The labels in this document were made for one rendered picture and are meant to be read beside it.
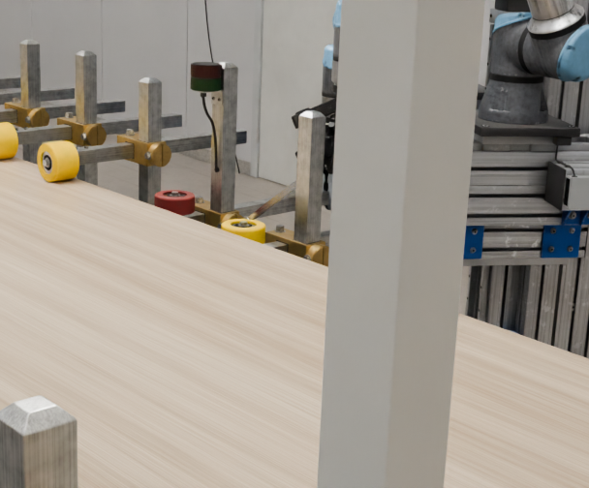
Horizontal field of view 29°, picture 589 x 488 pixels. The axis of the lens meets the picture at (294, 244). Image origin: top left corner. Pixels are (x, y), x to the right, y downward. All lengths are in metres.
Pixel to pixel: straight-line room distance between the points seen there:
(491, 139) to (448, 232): 1.87
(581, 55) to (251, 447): 1.36
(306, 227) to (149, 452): 0.94
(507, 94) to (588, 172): 0.24
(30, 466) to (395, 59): 0.31
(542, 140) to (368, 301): 1.93
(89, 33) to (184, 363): 6.59
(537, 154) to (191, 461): 1.48
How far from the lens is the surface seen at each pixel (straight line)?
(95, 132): 2.60
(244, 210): 2.34
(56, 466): 0.67
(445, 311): 0.58
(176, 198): 2.20
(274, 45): 6.29
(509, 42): 2.44
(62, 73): 8.30
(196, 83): 2.16
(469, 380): 1.41
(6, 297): 1.66
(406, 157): 0.53
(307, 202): 2.04
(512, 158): 2.46
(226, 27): 6.62
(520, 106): 2.44
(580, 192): 2.41
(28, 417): 0.65
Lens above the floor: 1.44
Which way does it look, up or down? 16 degrees down
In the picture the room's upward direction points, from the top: 2 degrees clockwise
